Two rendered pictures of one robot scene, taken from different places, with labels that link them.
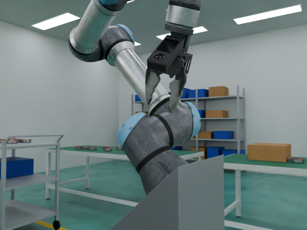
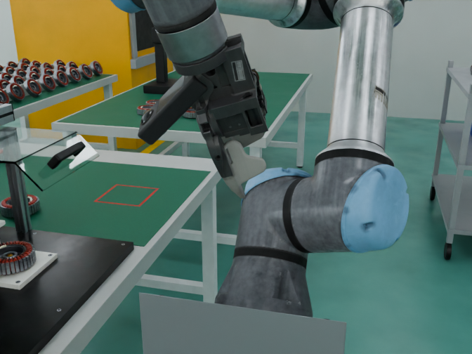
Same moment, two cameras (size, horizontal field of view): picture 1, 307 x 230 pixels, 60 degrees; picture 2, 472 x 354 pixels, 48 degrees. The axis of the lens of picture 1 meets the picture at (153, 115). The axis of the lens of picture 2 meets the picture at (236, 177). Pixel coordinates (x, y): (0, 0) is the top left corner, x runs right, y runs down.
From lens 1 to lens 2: 0.88 m
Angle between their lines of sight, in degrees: 73
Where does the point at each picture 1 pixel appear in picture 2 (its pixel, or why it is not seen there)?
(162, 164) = (232, 274)
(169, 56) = (150, 120)
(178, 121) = (310, 210)
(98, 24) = not seen: hidden behind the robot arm
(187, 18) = (167, 49)
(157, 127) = (271, 208)
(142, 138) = (243, 218)
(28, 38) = not seen: outside the picture
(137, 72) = (337, 74)
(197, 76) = not seen: outside the picture
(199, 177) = (211, 326)
